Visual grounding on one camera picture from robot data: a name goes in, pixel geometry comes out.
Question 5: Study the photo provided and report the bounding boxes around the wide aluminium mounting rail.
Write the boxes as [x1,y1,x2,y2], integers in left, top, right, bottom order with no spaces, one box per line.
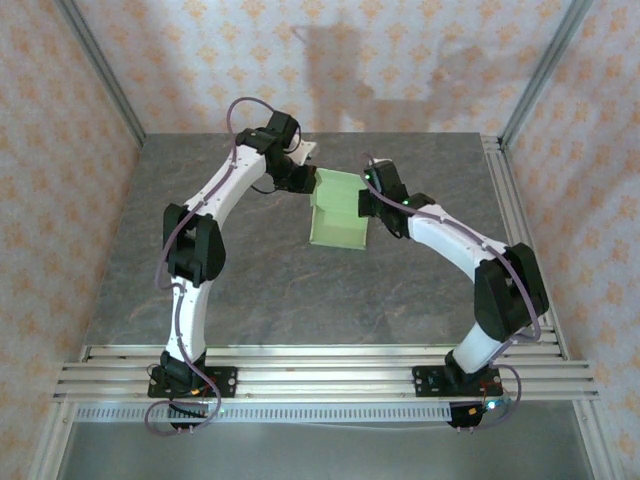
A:
[52,344,600,401]

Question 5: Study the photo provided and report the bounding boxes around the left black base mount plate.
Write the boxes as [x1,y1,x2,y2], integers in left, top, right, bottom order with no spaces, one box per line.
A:
[147,366,238,400]

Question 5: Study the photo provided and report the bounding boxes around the aluminium side rail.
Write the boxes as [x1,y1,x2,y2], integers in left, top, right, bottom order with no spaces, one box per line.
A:
[480,134,571,359]

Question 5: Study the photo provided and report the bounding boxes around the light green paper box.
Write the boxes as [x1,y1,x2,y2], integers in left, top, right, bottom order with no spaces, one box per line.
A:
[308,168,370,251]

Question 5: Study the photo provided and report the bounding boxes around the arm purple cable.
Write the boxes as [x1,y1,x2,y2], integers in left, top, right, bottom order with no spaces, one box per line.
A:
[144,96,281,437]
[360,152,544,431]

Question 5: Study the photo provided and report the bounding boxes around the short aluminium frame leg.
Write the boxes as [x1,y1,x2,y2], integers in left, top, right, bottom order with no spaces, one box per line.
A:
[572,399,626,480]
[27,399,76,480]

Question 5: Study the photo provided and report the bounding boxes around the white slotted cable duct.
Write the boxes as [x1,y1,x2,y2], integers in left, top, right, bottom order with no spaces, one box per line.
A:
[74,404,454,424]

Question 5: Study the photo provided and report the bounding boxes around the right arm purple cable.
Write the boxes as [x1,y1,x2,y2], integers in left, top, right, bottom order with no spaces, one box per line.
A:
[360,152,544,431]

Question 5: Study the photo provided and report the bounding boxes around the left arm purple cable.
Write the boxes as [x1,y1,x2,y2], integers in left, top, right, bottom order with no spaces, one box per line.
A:
[144,96,281,437]

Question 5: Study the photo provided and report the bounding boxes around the aluminium frame post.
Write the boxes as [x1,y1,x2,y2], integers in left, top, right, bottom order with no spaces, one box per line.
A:
[498,0,596,149]
[53,0,147,149]

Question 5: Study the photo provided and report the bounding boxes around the left black base electronics bracket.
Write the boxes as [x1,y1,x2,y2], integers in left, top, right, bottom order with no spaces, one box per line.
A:
[167,399,211,432]

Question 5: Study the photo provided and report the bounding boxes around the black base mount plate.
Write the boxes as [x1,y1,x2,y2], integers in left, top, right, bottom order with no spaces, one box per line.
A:
[411,364,503,399]
[147,366,238,400]

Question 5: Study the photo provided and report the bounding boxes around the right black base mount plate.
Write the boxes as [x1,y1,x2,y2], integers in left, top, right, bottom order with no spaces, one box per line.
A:
[411,364,503,399]

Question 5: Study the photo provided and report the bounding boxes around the right black base electronics bracket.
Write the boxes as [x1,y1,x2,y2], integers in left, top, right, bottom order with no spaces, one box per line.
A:
[446,397,512,432]

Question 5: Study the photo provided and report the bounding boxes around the black base electronics bracket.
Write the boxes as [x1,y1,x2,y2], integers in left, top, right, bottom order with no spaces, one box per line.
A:
[446,397,512,432]
[167,399,211,432]

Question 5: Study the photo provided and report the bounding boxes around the grey metal sheet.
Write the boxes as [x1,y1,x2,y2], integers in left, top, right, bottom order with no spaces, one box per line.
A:
[54,422,596,480]

